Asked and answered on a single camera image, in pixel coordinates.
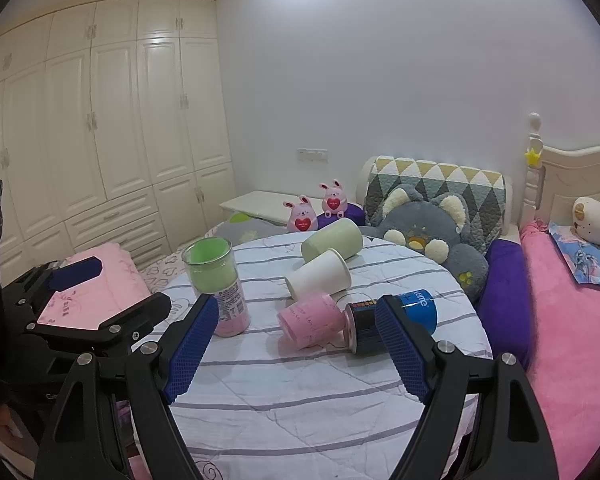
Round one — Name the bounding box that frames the triangle patterned quilted cover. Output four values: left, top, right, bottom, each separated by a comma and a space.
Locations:
364, 156, 507, 251

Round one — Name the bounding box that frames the pink bunny plush toy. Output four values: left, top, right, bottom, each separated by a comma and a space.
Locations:
282, 195, 319, 234
319, 178, 347, 219

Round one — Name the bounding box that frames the blue printed pillow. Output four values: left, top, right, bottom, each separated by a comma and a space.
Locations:
548, 220, 600, 289

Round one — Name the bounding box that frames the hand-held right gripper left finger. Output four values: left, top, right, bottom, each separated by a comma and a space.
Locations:
34, 294, 220, 480

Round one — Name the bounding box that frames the pink quilted blanket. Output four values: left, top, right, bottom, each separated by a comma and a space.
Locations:
36, 242, 153, 328

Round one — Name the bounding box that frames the blue printed can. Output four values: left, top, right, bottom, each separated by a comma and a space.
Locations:
343, 288, 439, 357

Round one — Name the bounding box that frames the white paper cup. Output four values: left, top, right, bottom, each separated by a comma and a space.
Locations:
285, 248, 352, 301

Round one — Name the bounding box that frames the cream wardrobe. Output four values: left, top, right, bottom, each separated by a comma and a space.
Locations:
0, 0, 238, 286

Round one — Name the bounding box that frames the purple cushion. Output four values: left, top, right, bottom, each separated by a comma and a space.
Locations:
316, 202, 367, 231

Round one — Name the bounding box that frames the cream bed headboard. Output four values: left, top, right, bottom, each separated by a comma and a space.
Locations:
519, 112, 600, 241

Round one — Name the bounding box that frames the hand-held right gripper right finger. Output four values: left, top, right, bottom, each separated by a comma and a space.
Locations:
374, 295, 561, 480

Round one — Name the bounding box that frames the white dog plush toy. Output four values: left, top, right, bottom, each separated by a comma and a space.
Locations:
572, 196, 600, 256

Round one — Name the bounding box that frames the pink fleece blanket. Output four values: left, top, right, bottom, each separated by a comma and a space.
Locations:
519, 220, 600, 480

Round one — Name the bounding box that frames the grey cat plush toy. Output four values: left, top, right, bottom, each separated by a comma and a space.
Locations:
367, 184, 490, 303

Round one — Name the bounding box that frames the purple blanket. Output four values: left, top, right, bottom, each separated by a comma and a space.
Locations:
474, 238, 532, 368

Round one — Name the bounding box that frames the pale green cup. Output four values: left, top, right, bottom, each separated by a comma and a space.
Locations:
301, 217, 364, 263

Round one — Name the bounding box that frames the round table striped cloth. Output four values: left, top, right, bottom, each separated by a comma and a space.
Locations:
125, 232, 494, 480

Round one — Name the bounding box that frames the small white table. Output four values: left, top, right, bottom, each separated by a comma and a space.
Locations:
219, 190, 306, 226

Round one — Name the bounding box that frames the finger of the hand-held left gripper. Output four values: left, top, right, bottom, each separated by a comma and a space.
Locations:
15, 291, 173, 361
1, 256, 104, 311

